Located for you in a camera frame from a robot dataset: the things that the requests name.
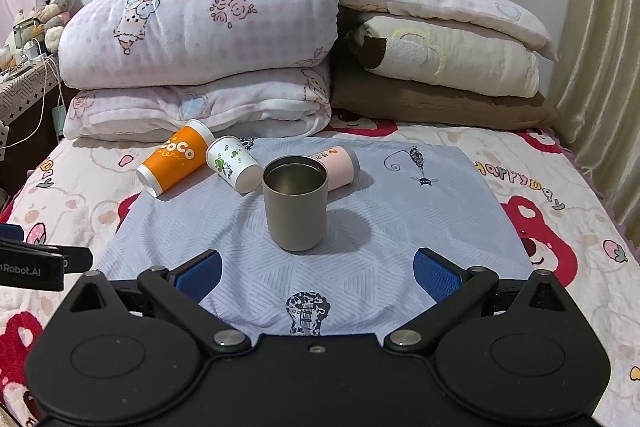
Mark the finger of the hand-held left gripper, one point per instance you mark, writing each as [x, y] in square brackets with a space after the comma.
[77, 260]

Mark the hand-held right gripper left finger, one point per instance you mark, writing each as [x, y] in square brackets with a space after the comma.
[202, 276]

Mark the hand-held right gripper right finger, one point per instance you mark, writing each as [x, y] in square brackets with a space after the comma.
[436, 276]

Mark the grey metal cup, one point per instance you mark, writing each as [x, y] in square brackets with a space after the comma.
[295, 207]

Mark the white cup with green print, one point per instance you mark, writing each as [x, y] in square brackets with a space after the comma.
[231, 163]

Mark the orange paper cup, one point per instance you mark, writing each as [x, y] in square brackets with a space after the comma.
[175, 159]

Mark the pink cup with grey lid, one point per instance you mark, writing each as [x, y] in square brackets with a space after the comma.
[337, 169]

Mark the blue-grey cloth with guitar print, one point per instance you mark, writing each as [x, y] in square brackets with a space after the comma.
[375, 227]

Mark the mint green charger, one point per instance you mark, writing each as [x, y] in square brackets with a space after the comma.
[58, 122]

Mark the folded pink checked quilt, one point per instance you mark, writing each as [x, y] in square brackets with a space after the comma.
[200, 107]
[200, 27]

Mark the nightstand with patterned cloth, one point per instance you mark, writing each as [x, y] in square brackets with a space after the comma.
[20, 97]

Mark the cream pillow with brown patch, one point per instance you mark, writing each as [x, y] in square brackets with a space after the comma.
[450, 57]

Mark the grey rabbit plush toy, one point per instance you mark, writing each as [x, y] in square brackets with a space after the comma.
[56, 4]

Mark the cream curtain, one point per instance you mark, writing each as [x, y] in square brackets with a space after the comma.
[600, 57]

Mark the pink checked pillow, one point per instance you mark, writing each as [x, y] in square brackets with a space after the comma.
[440, 2]

